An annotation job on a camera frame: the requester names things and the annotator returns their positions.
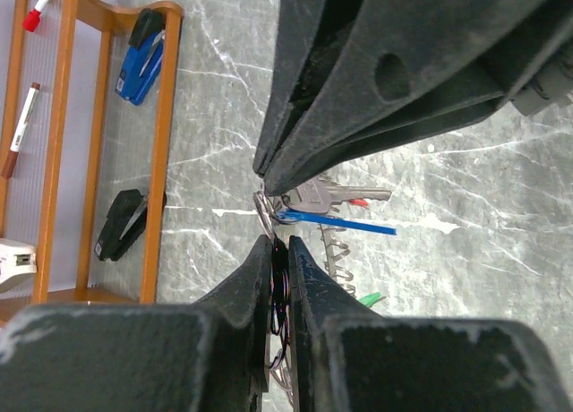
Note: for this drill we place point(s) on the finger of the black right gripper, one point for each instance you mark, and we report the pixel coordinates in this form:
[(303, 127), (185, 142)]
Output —
[(305, 27), (406, 70)]

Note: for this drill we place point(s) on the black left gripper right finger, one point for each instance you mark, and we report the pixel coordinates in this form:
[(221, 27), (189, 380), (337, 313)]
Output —
[(346, 357)]

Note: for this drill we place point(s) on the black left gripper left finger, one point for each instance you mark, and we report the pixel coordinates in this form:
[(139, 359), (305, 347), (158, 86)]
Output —
[(210, 355)]

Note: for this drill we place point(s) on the large keyring with small rings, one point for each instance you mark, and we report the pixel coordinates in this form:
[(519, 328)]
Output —
[(286, 273)]

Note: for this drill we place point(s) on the red key tag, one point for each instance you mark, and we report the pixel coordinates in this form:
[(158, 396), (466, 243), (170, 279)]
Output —
[(359, 202)]

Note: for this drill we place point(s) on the green key tag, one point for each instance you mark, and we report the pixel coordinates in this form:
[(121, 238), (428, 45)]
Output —
[(371, 299)]

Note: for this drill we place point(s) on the black stapler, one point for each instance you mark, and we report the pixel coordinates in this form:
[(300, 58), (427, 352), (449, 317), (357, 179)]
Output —
[(125, 223)]

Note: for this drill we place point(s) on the blue stapler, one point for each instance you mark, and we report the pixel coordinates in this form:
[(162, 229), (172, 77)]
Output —
[(143, 59)]

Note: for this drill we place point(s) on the brown wooden shelf rack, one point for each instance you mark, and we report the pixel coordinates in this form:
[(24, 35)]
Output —
[(110, 20)]

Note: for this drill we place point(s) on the white plastic clamp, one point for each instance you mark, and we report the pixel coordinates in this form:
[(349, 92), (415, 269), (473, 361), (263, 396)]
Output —
[(18, 263)]

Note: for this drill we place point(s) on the red capped thin marker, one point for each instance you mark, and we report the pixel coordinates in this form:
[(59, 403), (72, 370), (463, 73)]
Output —
[(20, 130)]

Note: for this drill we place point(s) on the red capped white marker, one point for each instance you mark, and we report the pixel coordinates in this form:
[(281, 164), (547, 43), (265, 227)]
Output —
[(33, 18)]

